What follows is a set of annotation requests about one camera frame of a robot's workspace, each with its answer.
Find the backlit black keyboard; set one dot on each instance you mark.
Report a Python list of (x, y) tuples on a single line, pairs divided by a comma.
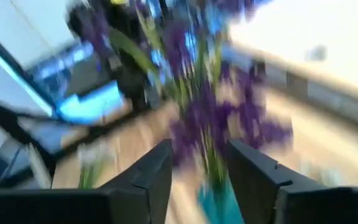
[(64, 59)]

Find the yellow tag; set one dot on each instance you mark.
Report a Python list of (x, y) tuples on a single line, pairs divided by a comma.
[(118, 1)]

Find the white artificial flower bunch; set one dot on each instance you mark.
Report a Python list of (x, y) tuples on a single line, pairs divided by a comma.
[(93, 161)]

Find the blue cut-glass vase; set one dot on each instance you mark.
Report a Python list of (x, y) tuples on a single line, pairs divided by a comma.
[(219, 205)]

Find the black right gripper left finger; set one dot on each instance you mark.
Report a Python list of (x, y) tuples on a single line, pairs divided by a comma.
[(120, 205)]

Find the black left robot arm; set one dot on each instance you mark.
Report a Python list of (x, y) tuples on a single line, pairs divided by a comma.
[(132, 81)]

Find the purple artificial flower bunch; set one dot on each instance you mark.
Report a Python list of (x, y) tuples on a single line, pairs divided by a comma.
[(204, 124)]

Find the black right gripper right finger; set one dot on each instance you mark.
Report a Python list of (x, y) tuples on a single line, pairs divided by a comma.
[(291, 205)]

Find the light wooden desk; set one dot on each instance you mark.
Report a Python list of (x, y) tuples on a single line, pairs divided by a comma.
[(306, 25)]

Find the black metal rig frame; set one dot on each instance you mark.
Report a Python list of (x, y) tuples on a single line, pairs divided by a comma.
[(2, 119)]

